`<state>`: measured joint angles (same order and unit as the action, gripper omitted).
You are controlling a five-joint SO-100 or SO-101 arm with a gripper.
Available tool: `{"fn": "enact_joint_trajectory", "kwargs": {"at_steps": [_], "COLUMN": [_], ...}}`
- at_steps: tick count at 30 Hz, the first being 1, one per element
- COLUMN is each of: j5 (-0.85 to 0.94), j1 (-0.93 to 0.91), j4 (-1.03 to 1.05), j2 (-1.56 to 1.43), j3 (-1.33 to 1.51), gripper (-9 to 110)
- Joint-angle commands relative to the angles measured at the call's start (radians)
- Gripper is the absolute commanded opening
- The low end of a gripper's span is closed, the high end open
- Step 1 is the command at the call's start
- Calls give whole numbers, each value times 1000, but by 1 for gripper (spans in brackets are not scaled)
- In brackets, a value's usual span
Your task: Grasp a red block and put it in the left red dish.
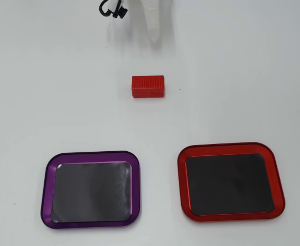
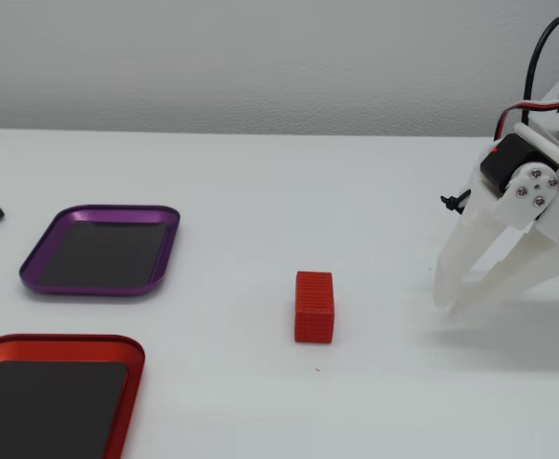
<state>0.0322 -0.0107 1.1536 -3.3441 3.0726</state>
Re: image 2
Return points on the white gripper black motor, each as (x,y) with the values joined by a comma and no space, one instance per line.
(537,187)

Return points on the red textured block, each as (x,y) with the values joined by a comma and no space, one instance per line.
(313,306)

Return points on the black zip tie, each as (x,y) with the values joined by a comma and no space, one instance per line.
(456,201)

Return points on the purple metal tray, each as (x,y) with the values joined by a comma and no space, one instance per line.
(102,287)

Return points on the red metal tray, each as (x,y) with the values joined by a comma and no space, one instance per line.
(131,382)

